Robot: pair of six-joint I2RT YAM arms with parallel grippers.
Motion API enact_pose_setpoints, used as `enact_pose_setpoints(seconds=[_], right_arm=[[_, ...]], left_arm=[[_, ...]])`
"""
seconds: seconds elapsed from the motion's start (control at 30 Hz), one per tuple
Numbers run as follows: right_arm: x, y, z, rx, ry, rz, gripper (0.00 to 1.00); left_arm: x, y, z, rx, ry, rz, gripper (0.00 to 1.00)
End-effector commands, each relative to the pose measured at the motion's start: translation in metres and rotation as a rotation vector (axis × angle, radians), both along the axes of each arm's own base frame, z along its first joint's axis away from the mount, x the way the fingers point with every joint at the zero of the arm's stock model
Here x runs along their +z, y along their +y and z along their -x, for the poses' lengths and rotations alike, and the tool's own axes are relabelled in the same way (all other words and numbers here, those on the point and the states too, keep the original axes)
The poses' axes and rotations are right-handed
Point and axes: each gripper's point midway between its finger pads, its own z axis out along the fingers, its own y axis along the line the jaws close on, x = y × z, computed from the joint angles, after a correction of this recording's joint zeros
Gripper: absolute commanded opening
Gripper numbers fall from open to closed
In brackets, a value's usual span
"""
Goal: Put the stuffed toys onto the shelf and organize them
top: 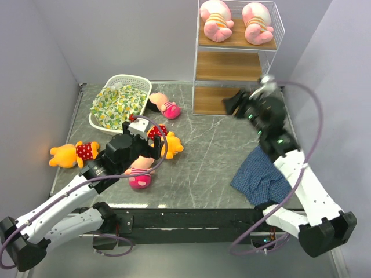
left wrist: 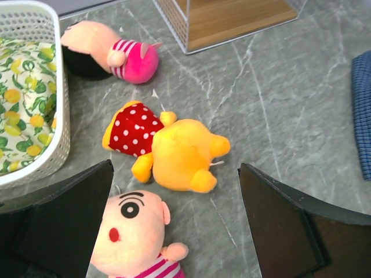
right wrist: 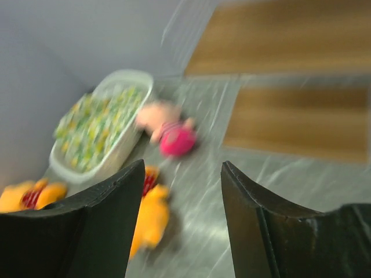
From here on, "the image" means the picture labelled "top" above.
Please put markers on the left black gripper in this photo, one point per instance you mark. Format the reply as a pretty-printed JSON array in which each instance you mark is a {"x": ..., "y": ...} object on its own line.
[{"x": 148, "y": 151}]

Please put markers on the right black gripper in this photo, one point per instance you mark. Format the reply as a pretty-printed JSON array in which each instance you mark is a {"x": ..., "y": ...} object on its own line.
[{"x": 240, "y": 101}]

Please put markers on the pink striped doll front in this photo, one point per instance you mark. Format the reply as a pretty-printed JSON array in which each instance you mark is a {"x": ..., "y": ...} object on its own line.
[{"x": 138, "y": 168}]

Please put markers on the orange bear plush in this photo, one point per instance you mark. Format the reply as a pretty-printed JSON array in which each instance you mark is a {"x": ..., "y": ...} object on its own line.
[
  {"x": 174, "y": 143},
  {"x": 70, "y": 155}
]

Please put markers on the pink pig plush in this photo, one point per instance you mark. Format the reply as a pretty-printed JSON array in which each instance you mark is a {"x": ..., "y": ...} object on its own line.
[
  {"x": 257, "y": 21},
  {"x": 217, "y": 20}
]

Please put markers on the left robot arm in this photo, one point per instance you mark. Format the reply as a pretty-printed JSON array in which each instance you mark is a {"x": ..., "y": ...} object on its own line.
[{"x": 29, "y": 238}]

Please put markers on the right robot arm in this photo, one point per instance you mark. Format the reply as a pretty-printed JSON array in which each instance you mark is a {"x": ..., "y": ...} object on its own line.
[{"x": 308, "y": 212}]

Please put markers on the pink doll near basket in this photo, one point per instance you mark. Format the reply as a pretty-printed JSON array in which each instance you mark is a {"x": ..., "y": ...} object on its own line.
[{"x": 159, "y": 102}]

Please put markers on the lemon print cloth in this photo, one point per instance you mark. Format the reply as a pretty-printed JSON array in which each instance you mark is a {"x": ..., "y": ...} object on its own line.
[{"x": 114, "y": 105}]

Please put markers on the blue checkered cloth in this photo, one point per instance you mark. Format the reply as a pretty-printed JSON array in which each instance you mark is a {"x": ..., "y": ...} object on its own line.
[{"x": 259, "y": 180}]

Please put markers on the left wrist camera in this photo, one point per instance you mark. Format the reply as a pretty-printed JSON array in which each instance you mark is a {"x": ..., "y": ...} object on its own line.
[{"x": 140, "y": 126}]

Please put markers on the white wire wooden shelf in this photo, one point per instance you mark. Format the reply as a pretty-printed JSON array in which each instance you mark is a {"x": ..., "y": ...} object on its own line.
[{"x": 221, "y": 68}]

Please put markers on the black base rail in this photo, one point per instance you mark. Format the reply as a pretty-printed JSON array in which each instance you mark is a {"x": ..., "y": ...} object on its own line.
[{"x": 191, "y": 225}]

